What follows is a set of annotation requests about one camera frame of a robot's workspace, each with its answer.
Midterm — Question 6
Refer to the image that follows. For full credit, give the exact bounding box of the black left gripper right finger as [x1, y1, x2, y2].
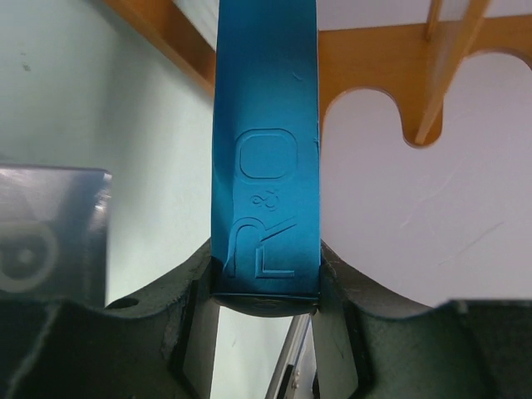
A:
[312, 246, 531, 398]

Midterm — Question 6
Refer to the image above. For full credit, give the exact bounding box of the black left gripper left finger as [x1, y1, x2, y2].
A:
[1, 244, 219, 398]

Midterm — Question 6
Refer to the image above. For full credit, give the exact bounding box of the blue toothpaste box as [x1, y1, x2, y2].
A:
[210, 1, 321, 318]

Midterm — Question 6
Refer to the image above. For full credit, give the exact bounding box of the white blue R&O box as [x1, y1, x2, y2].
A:
[1, 164, 111, 308]

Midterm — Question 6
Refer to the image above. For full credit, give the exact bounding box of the orange wooden shelf rack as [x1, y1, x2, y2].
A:
[107, 1, 531, 147]

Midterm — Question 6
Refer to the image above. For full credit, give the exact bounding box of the aluminium frame rail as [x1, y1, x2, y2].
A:
[265, 315, 320, 399]

